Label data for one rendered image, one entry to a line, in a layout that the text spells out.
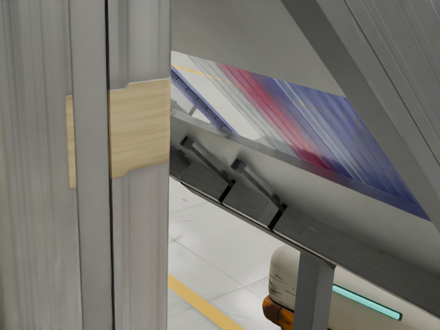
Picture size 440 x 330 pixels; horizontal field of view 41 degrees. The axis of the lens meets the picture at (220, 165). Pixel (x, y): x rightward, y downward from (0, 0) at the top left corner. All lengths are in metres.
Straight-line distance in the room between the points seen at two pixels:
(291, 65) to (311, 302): 0.99
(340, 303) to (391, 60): 1.34
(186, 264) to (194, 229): 0.27
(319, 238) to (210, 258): 1.38
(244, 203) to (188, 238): 1.40
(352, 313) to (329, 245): 0.79
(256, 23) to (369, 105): 0.12
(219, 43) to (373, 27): 0.21
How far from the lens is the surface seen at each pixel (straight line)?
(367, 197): 0.56
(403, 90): 0.27
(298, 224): 0.82
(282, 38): 0.36
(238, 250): 2.21
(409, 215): 0.54
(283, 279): 1.65
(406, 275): 0.73
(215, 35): 0.42
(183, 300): 1.91
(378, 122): 0.28
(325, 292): 1.34
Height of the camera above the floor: 1.05
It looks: 20 degrees down
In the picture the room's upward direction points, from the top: 3 degrees clockwise
